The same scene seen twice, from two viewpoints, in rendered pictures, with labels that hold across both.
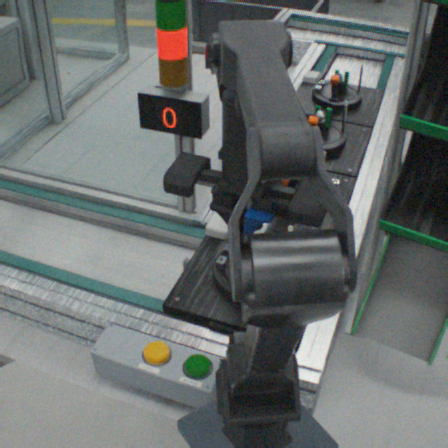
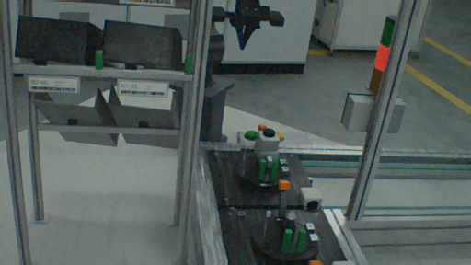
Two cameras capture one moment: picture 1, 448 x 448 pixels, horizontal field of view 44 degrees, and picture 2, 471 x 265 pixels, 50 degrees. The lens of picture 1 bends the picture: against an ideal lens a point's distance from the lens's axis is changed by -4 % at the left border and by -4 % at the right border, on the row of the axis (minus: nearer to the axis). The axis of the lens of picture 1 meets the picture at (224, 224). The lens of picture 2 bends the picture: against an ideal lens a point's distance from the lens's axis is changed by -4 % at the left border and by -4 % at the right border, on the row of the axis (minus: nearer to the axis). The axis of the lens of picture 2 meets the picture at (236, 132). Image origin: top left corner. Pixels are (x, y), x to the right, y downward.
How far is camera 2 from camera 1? 1.76 m
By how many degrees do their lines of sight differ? 107
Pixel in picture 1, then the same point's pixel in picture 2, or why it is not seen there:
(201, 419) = (225, 83)
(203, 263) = (297, 176)
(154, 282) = (324, 188)
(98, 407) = not seen: hidden behind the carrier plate
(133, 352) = (287, 136)
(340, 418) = (167, 175)
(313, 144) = not seen: outside the picture
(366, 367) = (161, 200)
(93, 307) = (329, 148)
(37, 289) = not seen: hidden behind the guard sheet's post
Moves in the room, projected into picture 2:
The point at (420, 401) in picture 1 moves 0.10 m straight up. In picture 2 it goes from (120, 190) to (120, 155)
